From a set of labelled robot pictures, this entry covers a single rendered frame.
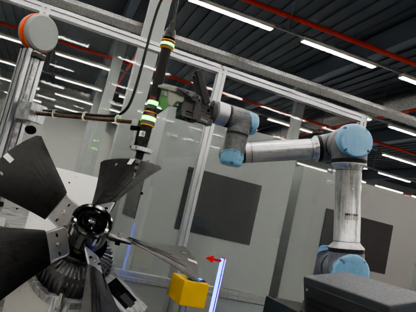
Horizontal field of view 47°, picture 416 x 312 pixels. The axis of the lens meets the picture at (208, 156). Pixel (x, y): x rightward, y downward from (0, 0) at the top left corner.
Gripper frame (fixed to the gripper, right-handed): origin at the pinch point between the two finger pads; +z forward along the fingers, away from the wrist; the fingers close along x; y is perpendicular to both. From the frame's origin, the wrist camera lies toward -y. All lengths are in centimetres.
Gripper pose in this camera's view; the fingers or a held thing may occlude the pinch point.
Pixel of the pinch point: (158, 87)
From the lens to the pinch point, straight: 153.6
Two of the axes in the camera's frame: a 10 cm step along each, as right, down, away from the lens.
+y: -2.3, 9.7, -1.3
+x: -3.4, 0.5, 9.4
